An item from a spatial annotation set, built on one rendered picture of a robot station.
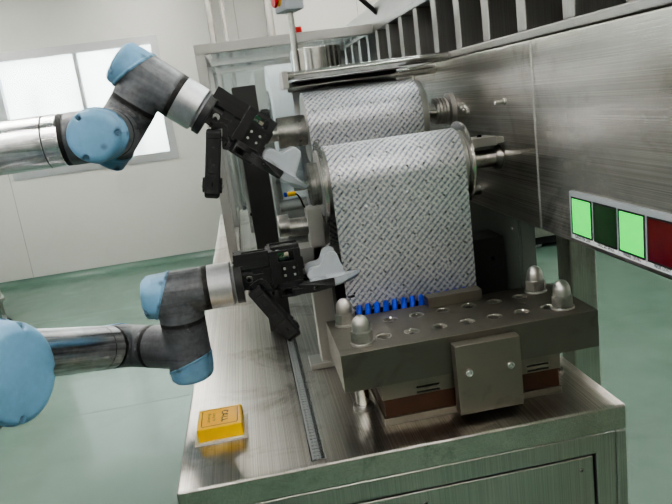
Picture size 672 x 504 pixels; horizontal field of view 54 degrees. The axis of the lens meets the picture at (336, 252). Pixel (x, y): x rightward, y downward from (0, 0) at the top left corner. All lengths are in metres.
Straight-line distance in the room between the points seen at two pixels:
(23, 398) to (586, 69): 0.79
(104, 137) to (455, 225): 0.59
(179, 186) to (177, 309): 5.63
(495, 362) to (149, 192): 5.93
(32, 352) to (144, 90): 0.46
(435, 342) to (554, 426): 0.21
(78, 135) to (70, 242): 6.01
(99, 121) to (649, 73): 0.69
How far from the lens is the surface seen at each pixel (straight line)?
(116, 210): 6.82
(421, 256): 1.15
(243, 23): 6.70
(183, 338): 1.12
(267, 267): 1.10
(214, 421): 1.08
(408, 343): 0.98
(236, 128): 1.11
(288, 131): 1.37
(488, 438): 1.01
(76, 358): 1.10
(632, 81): 0.86
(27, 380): 0.83
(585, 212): 0.97
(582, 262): 1.43
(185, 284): 1.09
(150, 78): 1.10
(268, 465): 0.98
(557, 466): 1.08
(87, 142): 0.97
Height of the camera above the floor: 1.39
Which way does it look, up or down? 13 degrees down
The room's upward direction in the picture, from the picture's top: 8 degrees counter-clockwise
